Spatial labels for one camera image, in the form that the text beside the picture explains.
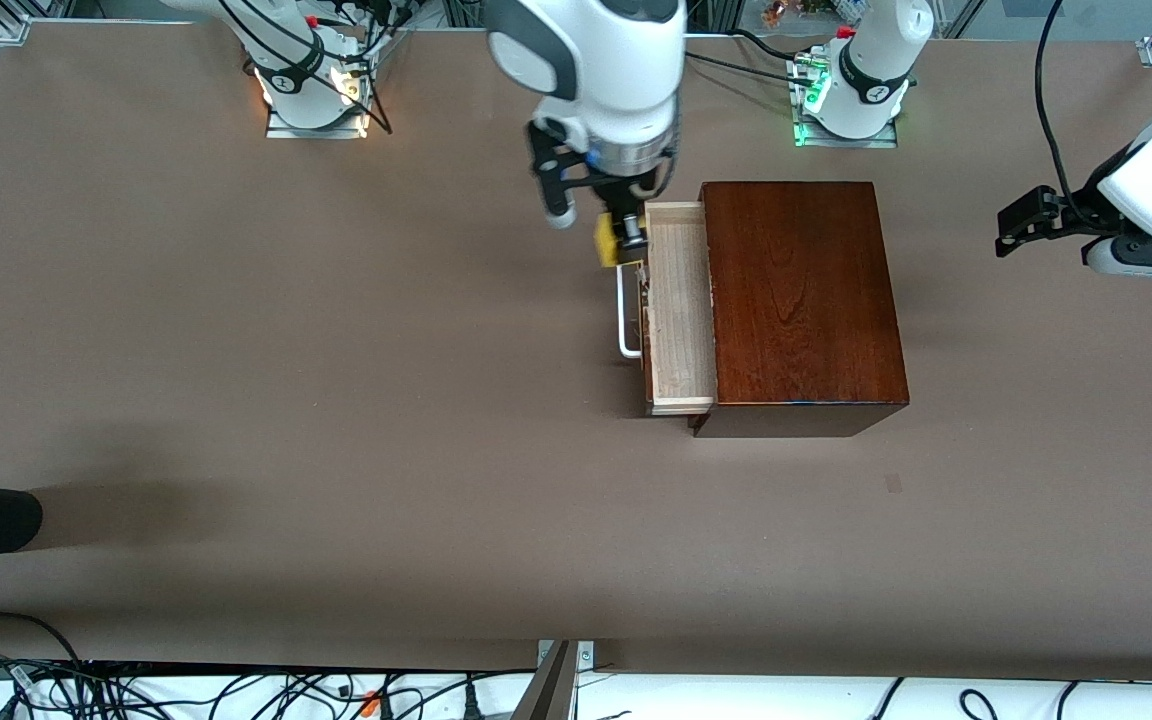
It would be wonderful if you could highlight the wooden drawer with white handle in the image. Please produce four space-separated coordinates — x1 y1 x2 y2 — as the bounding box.
616 200 719 419

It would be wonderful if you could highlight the dark brown wooden cabinet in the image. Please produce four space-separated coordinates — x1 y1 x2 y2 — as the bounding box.
688 180 912 439

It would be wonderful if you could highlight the aluminium profile strut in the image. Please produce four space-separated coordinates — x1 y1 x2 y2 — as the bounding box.
511 640 579 720

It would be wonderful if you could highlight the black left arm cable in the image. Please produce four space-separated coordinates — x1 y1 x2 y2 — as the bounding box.
1034 0 1089 216

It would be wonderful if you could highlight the black table cable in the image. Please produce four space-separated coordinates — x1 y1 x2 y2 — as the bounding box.
686 28 797 81

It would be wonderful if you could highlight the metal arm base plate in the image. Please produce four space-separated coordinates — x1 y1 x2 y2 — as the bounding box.
792 115 899 149
264 98 370 140

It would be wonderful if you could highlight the black base cable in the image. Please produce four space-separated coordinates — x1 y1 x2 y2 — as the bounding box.
216 0 395 136

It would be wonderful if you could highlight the aluminium mounting bracket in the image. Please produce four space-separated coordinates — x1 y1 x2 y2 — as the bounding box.
536 640 597 669

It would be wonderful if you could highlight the black cable bundle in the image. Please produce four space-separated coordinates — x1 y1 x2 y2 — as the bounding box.
0 650 537 720

